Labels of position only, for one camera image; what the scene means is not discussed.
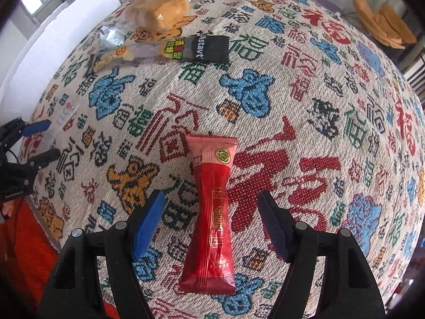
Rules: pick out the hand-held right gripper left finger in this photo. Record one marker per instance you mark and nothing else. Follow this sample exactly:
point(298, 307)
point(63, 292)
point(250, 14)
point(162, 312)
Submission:
point(147, 226)

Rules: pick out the purple floor mat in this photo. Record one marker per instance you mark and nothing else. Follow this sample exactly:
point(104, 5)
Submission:
point(326, 4)

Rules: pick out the orange rug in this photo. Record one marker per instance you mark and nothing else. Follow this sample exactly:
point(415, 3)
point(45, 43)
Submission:
point(23, 256)

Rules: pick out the clear yellow-green label packet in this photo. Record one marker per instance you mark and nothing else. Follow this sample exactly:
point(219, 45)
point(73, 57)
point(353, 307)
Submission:
point(142, 53)

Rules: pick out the black snack packet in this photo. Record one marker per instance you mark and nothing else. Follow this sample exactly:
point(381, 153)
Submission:
point(209, 49)

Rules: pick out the clear bread packet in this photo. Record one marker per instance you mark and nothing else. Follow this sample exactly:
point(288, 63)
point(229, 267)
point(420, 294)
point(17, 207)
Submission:
point(162, 6)

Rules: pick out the long clear snack packet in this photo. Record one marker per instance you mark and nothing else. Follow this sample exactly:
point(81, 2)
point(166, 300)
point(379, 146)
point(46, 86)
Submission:
point(63, 116)

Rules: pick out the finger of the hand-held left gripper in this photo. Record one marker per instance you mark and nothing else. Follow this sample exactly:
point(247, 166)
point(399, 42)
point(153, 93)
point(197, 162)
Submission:
point(46, 156)
point(38, 126)

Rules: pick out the silver teal snack packet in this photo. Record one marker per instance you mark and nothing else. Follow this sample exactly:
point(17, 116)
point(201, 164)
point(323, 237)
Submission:
point(113, 38)

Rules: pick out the red snack packet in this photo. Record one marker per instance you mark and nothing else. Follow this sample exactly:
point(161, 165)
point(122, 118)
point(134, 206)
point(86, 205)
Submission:
point(212, 206)

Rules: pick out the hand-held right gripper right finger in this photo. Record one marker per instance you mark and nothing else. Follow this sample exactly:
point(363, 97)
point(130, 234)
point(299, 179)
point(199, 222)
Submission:
point(277, 229)

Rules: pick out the dark wooden chair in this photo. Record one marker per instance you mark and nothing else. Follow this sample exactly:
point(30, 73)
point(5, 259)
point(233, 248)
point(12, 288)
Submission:
point(416, 81)

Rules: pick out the orange lounge chair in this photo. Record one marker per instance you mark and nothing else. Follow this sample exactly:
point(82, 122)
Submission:
point(381, 23)

